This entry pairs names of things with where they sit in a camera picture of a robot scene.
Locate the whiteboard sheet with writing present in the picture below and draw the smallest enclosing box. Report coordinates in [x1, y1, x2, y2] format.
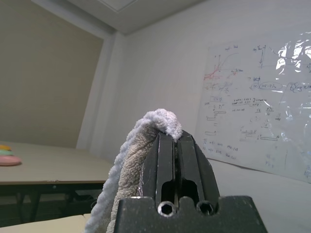
[194, 31, 311, 184]

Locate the beige table with black legs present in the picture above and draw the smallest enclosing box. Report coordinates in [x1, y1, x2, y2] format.
[0, 140, 115, 224]

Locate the pink plate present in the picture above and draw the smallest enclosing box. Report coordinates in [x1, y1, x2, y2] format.
[0, 156, 22, 167]

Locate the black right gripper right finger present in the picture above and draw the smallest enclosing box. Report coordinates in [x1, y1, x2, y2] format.
[176, 130, 221, 203]

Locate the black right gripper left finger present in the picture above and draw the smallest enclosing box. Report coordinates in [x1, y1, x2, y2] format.
[142, 132, 176, 203]

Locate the beige towel with white trim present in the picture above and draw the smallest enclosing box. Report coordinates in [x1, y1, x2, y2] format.
[84, 108, 183, 233]

